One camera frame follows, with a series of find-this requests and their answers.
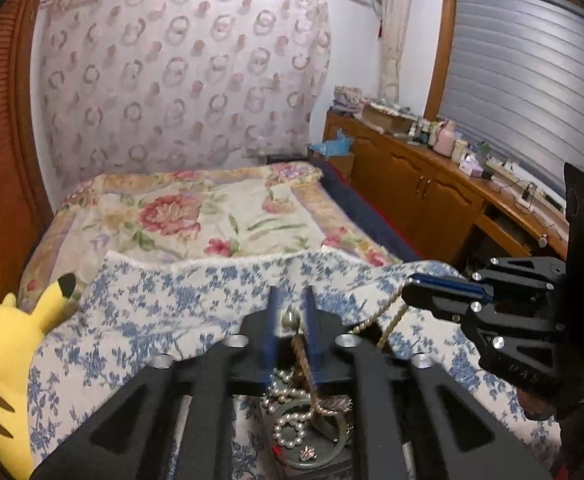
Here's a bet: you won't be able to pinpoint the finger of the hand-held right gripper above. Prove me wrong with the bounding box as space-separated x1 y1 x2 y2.
403 285 565 346
409 257 567 302

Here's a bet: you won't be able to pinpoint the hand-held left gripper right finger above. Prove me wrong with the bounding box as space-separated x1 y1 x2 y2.
304 285 552 480

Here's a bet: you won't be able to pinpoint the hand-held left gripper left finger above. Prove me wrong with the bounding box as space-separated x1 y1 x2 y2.
32 285 283 480

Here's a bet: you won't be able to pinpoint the twisted gold chain necklace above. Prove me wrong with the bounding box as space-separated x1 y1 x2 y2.
281 309 337 417

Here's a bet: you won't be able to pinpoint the white pearl necklace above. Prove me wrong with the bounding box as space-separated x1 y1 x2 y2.
264 280 415 453

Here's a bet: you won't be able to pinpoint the person's right hand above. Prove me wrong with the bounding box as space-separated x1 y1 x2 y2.
516 385 584 422

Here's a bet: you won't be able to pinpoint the wooden sideboard cabinet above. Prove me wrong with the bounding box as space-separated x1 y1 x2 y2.
322 109 568 273

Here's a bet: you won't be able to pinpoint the translucent bangle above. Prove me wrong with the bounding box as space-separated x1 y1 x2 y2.
271 399 355 470

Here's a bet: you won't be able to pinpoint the dark blue bed sheet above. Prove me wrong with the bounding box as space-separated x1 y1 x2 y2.
312 159 425 267

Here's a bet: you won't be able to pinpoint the blue floral blanket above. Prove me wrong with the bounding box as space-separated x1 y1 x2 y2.
27 249 563 480

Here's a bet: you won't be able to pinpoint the pink tissue box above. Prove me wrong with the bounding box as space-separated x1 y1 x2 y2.
458 154 486 179

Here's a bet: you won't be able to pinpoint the white power strip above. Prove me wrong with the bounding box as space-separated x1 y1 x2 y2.
486 156 528 179

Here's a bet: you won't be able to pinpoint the pink thermos jug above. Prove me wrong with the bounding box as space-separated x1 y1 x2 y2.
433 120 456 157

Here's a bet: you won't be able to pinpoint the small cosmetic bottles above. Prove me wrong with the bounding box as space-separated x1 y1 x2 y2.
410 116 438 147

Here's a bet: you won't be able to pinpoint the pink floral bedspread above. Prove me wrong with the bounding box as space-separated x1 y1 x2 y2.
19 160 409 312

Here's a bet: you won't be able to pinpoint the cardboard box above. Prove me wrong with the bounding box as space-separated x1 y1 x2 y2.
361 102 419 135

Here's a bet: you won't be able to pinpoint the blue plastic bag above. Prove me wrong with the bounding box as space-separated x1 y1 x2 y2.
310 129 357 158

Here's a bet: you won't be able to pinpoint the grey window blind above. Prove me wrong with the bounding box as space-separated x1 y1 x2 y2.
440 0 584 207

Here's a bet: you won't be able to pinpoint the stack of patterned boxes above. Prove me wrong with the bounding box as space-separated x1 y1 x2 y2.
333 85 370 113

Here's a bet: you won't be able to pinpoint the beige drape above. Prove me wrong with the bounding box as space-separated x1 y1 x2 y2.
379 0 411 105

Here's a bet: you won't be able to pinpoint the yellow plush toy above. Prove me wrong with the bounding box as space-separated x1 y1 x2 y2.
0 272 79 480

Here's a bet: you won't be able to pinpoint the sheer ring-patterned curtain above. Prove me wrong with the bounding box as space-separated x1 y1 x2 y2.
38 0 333 187

